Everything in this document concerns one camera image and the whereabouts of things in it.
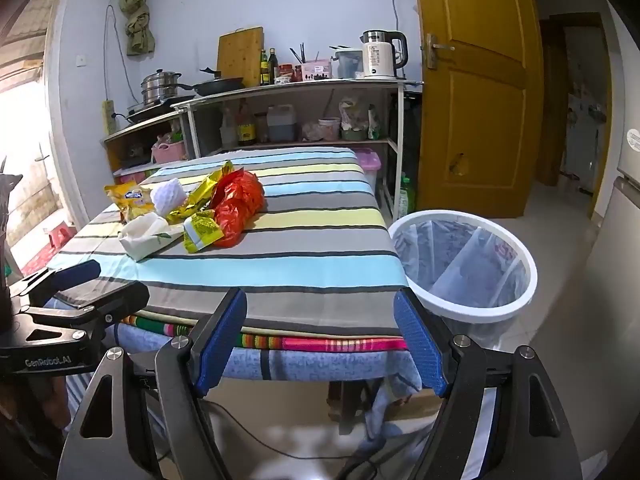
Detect brown sauce bottle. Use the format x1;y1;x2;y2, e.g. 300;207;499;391
236;100;256;146

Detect green plastic bottle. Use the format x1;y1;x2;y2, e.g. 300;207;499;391
398;172;417;217

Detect red plastic bag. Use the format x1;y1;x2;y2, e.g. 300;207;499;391
209;170;266;249

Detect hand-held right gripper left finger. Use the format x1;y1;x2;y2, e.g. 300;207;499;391
57;288;249;480

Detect grey refrigerator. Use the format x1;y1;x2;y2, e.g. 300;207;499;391
580;125;640;346

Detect green hanging cloth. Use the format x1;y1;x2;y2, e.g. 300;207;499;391
119;0;156;56

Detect striped tablecloth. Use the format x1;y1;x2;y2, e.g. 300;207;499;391
47;145;409;342

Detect white metal shelf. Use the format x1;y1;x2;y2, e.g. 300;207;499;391
171;79;407;222

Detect crumpled plastic bags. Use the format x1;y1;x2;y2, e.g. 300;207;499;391
338;97;377;141

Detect grey oil jug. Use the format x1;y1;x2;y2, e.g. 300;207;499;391
266;104;297;143

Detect clear plastic pitcher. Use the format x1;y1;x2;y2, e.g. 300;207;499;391
330;45;364;80

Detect blue bed sheet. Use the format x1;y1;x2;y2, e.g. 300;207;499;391
44;295;425;448

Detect metal door handle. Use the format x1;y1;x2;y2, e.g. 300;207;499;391
421;33;456;70

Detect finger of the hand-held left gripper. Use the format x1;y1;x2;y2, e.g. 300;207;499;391
48;259;101;292
54;280;151;329

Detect yellow wooden door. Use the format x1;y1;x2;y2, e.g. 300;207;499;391
411;0;544;219

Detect clear plastic bottle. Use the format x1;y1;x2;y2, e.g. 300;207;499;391
220;107;237;149

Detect red plastic stool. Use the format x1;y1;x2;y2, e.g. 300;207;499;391
41;221;77;249

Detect yellow-green snack packet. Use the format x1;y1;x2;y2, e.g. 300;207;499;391
182;210;224;254

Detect pink-lid storage box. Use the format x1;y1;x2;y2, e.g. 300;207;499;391
354;147;384;196

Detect black frying pan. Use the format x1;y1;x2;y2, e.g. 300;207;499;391
177;68;245;97

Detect pink plastic basket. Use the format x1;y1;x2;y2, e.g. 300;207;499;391
151;140;187;165

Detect gold foil wrapper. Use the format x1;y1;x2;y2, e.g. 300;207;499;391
165;160;236;224

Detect white tissue pack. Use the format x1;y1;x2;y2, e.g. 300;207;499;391
117;212;186;262

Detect steel steamer pot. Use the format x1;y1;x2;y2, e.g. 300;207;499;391
141;68;182;106

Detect bamboo cutting board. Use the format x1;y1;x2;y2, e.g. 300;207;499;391
216;26;265;87

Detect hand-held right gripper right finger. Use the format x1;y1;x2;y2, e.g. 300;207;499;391
394;290;583;480

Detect white waste bin with liner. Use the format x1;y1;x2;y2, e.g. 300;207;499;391
388;209;539;348

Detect yellow snack bag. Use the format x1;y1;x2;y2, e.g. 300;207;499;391
104;182;156;222

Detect colourful striped blanket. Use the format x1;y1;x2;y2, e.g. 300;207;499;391
119;312;409;354

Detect pale purple packet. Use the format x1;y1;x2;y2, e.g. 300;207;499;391
150;177;189;217

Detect white electric kettle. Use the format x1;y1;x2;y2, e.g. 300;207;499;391
360;30;409;80

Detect pink utensil box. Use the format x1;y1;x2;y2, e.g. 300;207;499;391
299;58;333;82

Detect wooden shelf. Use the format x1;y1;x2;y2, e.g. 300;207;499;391
103;110;190;183

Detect black floor cable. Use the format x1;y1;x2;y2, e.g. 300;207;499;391
202;400;386;480

